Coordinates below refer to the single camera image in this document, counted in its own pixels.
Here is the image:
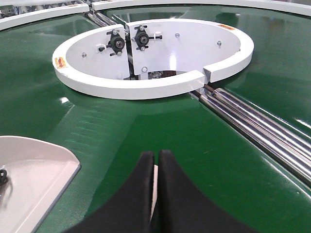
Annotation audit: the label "black bearing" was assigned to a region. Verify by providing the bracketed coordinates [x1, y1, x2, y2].
[97, 29, 125, 56]
[134, 25, 163, 51]

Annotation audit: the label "black bearing left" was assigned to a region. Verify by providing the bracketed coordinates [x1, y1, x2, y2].
[97, 29, 125, 56]

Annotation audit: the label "steel roller bars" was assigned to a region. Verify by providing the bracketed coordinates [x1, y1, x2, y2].
[192, 85, 311, 186]
[84, 12, 117, 27]

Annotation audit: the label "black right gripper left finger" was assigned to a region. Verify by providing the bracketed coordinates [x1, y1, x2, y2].
[66, 151, 154, 233]

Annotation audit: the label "steel roller bars right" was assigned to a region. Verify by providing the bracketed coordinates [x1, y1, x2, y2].
[192, 85, 311, 186]

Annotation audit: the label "white outer conveyor rim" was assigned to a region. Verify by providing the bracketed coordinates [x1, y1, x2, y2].
[0, 0, 311, 31]

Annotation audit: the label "orange warning sticker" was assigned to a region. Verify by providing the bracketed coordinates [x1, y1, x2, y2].
[218, 24, 236, 31]

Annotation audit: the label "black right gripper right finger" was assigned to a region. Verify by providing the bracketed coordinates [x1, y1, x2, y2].
[150, 150, 255, 233]

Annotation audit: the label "yellow arrow sticker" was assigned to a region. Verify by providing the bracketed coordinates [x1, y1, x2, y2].
[54, 57, 66, 69]

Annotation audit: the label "cream plastic dustpan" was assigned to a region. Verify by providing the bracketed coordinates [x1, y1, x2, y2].
[0, 135, 81, 233]

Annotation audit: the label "steel roller bars left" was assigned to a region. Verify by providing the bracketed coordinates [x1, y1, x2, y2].
[84, 12, 117, 27]

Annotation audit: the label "black bearing right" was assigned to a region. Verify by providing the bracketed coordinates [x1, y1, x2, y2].
[134, 25, 163, 51]

